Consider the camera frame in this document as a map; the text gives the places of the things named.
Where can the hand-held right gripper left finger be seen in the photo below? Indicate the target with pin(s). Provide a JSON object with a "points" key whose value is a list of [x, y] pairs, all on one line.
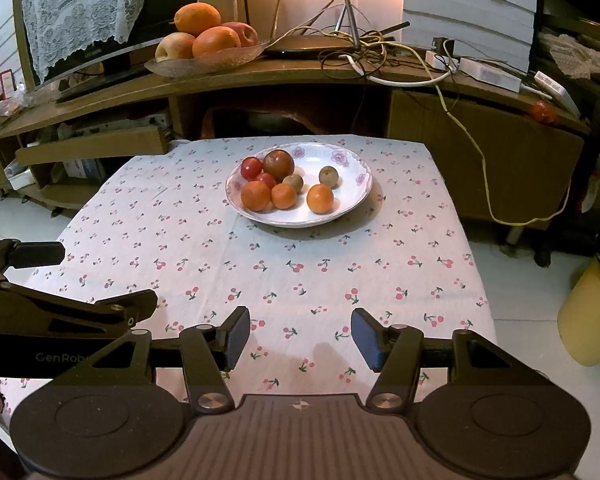
{"points": [[237, 332]]}

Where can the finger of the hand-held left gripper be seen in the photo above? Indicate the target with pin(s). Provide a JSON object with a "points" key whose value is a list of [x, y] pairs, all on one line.
{"points": [[35, 255], [105, 315]]}

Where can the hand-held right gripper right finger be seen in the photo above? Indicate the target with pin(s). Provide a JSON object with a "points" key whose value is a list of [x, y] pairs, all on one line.
{"points": [[367, 337]]}

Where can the small orange tangerine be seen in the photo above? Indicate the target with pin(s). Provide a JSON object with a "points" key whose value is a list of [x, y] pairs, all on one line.
{"points": [[320, 199], [283, 197], [256, 196]]}

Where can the white floral plate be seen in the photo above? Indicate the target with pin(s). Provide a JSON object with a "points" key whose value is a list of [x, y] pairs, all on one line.
{"points": [[350, 185]]}

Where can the small red tomato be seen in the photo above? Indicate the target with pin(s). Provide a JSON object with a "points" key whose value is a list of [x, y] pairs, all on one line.
{"points": [[251, 167], [266, 181]]}

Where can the small brown kiwi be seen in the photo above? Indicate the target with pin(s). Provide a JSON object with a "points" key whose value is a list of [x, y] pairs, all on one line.
{"points": [[294, 182], [328, 176]]}

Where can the large red tomato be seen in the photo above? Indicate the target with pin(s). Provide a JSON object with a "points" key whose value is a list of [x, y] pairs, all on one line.
{"points": [[279, 164]]}

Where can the cherry print tablecloth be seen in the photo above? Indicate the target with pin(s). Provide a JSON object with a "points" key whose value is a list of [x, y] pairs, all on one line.
{"points": [[280, 260]]}

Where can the wooden drawer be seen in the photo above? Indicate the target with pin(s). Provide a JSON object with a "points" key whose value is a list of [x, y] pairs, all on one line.
{"points": [[90, 145]]}

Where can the clear plastic bag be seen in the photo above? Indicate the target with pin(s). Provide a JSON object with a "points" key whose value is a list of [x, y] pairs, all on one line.
{"points": [[7, 107]]}

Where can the yellow bin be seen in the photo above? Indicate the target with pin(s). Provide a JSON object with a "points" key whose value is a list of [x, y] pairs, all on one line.
{"points": [[590, 310]]}

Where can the wooden television stand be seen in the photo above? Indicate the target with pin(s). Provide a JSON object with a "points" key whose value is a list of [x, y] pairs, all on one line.
{"points": [[505, 150]]}

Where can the pale yellow apple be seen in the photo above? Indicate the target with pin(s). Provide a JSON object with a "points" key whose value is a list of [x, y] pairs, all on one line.
{"points": [[172, 49]]}

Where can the white lace cloth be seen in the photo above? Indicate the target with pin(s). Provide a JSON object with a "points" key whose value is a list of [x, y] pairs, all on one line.
{"points": [[80, 10]]}

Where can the glass fruit dish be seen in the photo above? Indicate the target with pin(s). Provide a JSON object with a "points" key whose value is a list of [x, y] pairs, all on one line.
{"points": [[230, 57]]}

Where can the large orange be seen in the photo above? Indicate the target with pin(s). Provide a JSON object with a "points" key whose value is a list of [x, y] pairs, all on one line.
{"points": [[216, 42], [197, 17]]}

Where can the small red ball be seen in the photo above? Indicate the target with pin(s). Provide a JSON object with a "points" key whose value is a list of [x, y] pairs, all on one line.
{"points": [[542, 111]]}

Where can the black television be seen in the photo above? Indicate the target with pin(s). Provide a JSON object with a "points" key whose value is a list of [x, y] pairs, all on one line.
{"points": [[175, 5]]}

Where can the white plug adapter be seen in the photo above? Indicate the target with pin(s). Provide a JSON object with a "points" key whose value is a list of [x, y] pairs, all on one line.
{"points": [[440, 60]]}

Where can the white power strip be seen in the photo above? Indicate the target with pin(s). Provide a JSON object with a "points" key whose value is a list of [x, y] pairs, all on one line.
{"points": [[490, 75]]}

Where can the black router with antennas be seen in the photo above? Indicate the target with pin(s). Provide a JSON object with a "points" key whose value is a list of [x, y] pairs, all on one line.
{"points": [[310, 45]]}

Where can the red apple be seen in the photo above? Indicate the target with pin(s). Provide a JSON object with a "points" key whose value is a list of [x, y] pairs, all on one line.
{"points": [[245, 34]]}

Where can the white flat device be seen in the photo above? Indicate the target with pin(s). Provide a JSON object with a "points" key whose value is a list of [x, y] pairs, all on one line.
{"points": [[557, 92]]}

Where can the dark shelf rack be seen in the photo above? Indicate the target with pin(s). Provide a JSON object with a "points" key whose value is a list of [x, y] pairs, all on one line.
{"points": [[580, 20]]}

